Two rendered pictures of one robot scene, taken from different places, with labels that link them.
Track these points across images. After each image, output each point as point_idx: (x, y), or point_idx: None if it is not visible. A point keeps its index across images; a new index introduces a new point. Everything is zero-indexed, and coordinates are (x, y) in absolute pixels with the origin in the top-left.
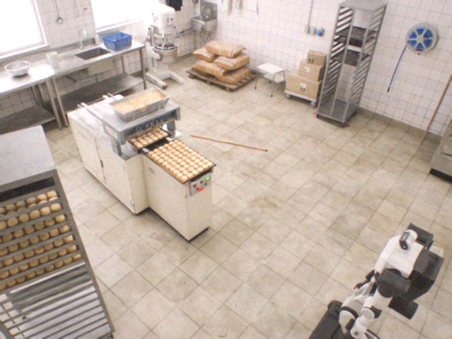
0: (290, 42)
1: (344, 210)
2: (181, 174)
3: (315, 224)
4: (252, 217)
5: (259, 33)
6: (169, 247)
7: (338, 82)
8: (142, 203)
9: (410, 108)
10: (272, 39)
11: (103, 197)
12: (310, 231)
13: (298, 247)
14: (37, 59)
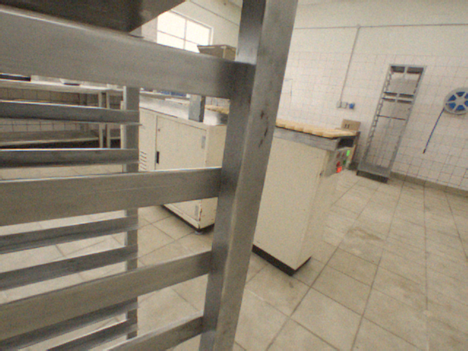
0: (320, 116)
1: (464, 250)
2: (321, 131)
3: (449, 263)
4: (360, 248)
5: (291, 111)
6: (261, 281)
7: (385, 137)
8: (211, 213)
9: (447, 169)
10: (303, 115)
11: (148, 210)
12: (451, 271)
13: (458, 292)
14: (93, 85)
